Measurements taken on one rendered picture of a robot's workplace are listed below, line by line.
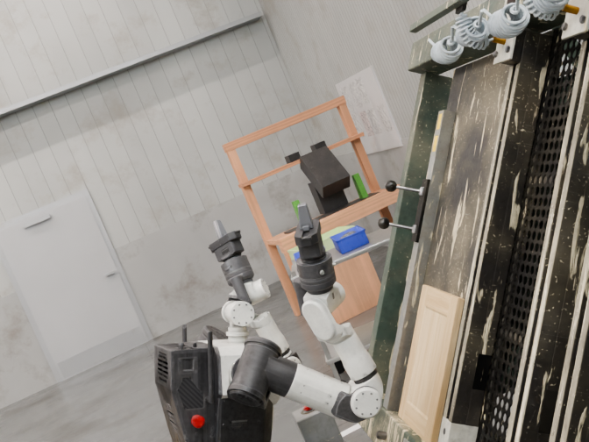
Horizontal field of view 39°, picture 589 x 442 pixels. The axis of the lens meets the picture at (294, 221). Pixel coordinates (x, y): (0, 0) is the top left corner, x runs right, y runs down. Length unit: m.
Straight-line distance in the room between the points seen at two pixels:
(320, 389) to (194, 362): 0.34
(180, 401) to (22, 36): 9.61
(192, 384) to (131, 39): 9.56
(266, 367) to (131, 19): 9.75
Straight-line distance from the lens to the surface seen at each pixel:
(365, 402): 2.07
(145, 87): 11.41
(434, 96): 2.90
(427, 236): 2.63
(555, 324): 1.73
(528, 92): 2.08
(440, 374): 2.33
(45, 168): 11.27
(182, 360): 2.16
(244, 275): 2.58
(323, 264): 1.99
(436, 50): 2.27
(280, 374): 2.06
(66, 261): 11.21
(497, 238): 2.04
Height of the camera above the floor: 1.81
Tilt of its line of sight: 6 degrees down
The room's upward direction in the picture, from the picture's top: 23 degrees counter-clockwise
